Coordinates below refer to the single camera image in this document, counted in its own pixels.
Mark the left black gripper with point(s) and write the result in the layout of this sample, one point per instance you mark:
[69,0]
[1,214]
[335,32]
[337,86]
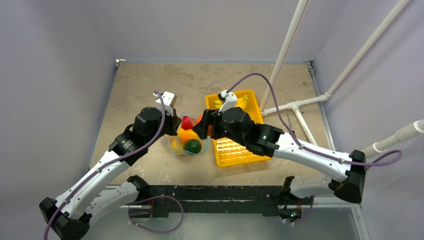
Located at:
[174,121]

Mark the aluminium frame rail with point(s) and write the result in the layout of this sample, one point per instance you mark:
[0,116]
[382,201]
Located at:
[338,219]

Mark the yellow lemon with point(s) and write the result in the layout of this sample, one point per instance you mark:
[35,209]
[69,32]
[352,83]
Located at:
[176,147]

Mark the green avocado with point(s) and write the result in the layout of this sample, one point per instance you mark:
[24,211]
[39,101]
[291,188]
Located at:
[193,146]

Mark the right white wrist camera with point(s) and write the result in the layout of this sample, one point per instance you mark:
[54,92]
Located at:
[228,100]

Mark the yellow plastic tray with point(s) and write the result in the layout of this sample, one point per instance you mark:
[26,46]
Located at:
[229,153]

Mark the orange fruit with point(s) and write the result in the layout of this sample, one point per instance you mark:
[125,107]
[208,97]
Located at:
[198,120]

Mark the red apple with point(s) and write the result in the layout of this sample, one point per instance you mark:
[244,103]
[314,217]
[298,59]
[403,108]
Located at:
[188,122]

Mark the white pvc pipe frame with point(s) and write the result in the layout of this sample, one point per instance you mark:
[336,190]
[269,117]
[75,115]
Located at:
[406,133]

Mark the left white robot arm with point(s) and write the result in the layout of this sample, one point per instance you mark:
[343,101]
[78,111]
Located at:
[71,214]

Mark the clear zip bag blue zipper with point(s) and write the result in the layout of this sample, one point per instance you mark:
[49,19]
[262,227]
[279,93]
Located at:
[205,142]

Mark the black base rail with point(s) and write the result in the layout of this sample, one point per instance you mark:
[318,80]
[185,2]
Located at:
[267,200]

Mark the yellow banana bunch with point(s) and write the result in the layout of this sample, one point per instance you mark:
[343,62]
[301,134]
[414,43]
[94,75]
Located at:
[241,102]

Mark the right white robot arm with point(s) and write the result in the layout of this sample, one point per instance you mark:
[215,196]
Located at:
[346,171]

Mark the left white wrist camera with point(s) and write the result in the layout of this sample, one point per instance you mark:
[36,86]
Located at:
[166,99]

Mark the orange yellow mango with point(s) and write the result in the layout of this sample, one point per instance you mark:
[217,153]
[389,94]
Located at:
[186,135]

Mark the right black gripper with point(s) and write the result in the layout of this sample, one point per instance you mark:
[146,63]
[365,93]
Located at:
[205,123]

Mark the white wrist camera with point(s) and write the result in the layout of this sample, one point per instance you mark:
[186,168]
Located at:
[166,99]
[228,100]

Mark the black yellow screwdriver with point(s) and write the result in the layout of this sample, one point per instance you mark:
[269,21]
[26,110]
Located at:
[289,122]

